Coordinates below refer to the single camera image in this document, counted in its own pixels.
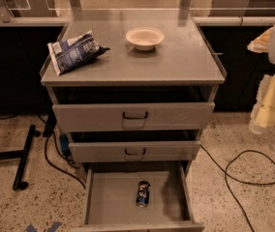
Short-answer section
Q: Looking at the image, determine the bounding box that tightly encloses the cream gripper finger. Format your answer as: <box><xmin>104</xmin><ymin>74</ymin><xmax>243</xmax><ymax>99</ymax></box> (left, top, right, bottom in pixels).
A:
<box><xmin>247</xmin><ymin>27</ymin><xmax>273</xmax><ymax>53</ymax></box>
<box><xmin>249</xmin><ymin>74</ymin><xmax>275</xmax><ymax>134</ymax></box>

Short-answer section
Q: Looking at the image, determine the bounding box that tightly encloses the blue pepsi can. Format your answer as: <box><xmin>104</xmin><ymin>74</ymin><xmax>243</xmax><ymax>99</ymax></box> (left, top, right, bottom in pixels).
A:
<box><xmin>136</xmin><ymin>181</ymin><xmax>150</xmax><ymax>208</ymax></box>

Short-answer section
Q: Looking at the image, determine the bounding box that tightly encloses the middle grey drawer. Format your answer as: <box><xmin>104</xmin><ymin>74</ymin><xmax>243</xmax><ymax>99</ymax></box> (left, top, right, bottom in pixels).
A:
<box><xmin>69</xmin><ymin>141</ymin><xmax>199</xmax><ymax>162</ymax></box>

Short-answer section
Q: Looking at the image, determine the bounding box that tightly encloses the grey drawer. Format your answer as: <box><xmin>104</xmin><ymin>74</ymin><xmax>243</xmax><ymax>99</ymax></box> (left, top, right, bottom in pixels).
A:
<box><xmin>72</xmin><ymin>163</ymin><xmax>204</xmax><ymax>232</ymax></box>
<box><xmin>53</xmin><ymin>102</ymin><xmax>214</xmax><ymax>132</ymax></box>
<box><xmin>69</xmin><ymin>141</ymin><xmax>199</xmax><ymax>162</ymax></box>

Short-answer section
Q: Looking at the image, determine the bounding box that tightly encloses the grey drawer cabinet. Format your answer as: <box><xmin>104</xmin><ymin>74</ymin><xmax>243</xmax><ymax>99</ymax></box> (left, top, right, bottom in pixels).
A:
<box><xmin>39</xmin><ymin>9</ymin><xmax>228</xmax><ymax>232</ymax></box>

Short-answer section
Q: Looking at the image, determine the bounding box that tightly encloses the top grey drawer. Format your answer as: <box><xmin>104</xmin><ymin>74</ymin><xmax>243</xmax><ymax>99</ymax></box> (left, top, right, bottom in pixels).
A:
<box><xmin>53</xmin><ymin>102</ymin><xmax>214</xmax><ymax>132</ymax></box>

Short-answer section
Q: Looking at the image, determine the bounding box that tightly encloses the bottom grey drawer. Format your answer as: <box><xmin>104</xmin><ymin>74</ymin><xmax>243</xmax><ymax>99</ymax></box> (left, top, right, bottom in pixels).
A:
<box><xmin>72</xmin><ymin>163</ymin><xmax>204</xmax><ymax>232</ymax></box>

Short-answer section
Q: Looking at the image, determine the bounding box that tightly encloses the white paper bowl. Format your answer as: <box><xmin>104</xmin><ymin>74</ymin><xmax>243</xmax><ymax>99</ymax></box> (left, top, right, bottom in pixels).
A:
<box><xmin>126</xmin><ymin>27</ymin><xmax>165</xmax><ymax>51</ymax></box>

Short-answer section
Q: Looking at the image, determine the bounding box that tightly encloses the blue chip bag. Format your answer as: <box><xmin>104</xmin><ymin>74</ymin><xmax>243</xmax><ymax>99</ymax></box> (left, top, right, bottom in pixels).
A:
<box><xmin>47</xmin><ymin>30</ymin><xmax>109</xmax><ymax>76</ymax></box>

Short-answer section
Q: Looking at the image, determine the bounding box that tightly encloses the blue power adapter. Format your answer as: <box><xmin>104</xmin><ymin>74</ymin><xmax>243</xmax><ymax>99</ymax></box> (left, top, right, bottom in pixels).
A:
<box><xmin>59</xmin><ymin>134</ymin><xmax>71</xmax><ymax>156</ymax></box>

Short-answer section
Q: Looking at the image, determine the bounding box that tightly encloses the black metal stand leg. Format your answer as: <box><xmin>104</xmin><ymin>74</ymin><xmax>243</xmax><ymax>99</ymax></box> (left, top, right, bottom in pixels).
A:
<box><xmin>0</xmin><ymin>125</ymin><xmax>41</xmax><ymax>191</ymax></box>

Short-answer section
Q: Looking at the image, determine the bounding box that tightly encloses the black floor cable right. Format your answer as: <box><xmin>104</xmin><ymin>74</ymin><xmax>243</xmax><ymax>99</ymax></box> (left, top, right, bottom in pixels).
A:
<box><xmin>200</xmin><ymin>144</ymin><xmax>275</xmax><ymax>232</ymax></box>

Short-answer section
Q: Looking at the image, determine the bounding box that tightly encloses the black floor cable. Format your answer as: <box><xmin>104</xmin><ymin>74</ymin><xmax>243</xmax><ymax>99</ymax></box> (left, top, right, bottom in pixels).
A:
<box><xmin>200</xmin><ymin>144</ymin><xmax>275</xmax><ymax>232</ymax></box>
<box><xmin>36</xmin><ymin>113</ymin><xmax>87</xmax><ymax>190</ymax></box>

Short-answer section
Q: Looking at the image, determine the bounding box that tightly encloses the black floor cable left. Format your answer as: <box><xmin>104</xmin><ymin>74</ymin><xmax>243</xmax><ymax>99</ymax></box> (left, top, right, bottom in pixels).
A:
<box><xmin>36</xmin><ymin>113</ymin><xmax>87</xmax><ymax>190</ymax></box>

